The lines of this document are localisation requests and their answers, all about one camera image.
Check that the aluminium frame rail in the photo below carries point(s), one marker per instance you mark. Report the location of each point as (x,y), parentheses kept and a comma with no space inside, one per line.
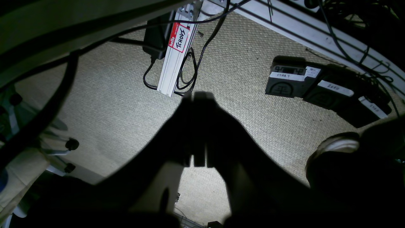
(180,40)

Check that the stop foot pedal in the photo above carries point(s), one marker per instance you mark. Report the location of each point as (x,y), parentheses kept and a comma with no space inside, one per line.
(361,110)

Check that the start foot pedal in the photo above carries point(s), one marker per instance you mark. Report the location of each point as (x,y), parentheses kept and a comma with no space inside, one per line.
(292,76)

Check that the white sneaker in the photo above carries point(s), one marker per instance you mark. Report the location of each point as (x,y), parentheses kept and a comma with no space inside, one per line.
(328,165)

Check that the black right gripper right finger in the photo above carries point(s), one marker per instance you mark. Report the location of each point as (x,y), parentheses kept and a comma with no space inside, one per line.
(255,183)

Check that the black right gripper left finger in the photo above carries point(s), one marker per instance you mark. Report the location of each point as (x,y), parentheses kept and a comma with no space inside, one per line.
(149,182)

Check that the black power adapter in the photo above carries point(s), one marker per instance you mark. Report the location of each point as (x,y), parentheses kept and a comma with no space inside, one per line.
(158,36)

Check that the zero foot pedal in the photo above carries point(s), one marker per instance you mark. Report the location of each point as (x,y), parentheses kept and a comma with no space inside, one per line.
(331,90)

